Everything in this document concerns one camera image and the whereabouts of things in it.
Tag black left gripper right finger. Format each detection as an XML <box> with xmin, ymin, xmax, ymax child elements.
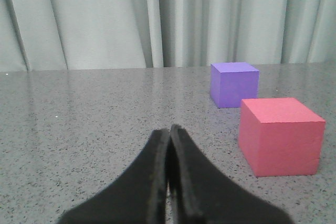
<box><xmin>169</xmin><ymin>124</ymin><xmax>293</xmax><ymax>223</ymax></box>

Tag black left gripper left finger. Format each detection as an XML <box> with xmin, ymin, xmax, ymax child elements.
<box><xmin>59</xmin><ymin>129</ymin><xmax>169</xmax><ymax>223</ymax></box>

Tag red foam cube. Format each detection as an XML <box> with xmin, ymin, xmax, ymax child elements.
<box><xmin>238</xmin><ymin>98</ymin><xmax>326</xmax><ymax>177</ymax></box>

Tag purple foam cube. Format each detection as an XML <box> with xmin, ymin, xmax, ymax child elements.
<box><xmin>210</xmin><ymin>62</ymin><xmax>259</xmax><ymax>108</ymax></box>

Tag grey-green curtain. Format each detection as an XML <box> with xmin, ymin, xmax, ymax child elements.
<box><xmin>1</xmin><ymin>0</ymin><xmax>335</xmax><ymax>71</ymax></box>

